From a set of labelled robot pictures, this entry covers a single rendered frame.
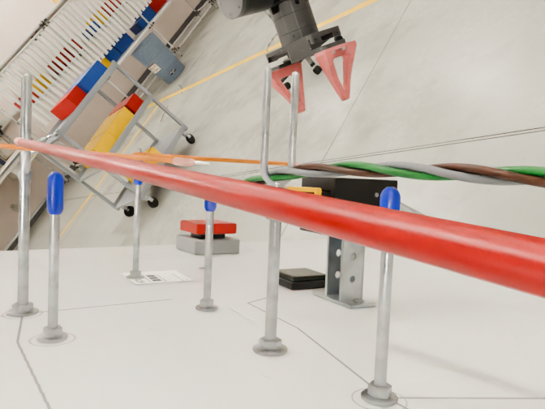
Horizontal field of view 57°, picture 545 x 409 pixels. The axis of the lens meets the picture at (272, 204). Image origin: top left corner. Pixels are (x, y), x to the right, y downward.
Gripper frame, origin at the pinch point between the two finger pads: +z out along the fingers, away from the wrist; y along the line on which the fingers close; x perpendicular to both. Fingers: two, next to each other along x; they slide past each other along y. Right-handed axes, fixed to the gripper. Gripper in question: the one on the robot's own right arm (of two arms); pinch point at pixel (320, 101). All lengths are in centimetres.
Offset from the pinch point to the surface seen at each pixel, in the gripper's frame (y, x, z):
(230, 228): 6.4, -25.8, 8.6
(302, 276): 24.1, -31.2, 10.2
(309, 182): 27.9, -30.4, 2.6
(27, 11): -784, 224, -236
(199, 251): 6.2, -30.4, 9.2
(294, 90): 36, -36, -4
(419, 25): -132, 224, -7
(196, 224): 5.9, -29.3, 6.4
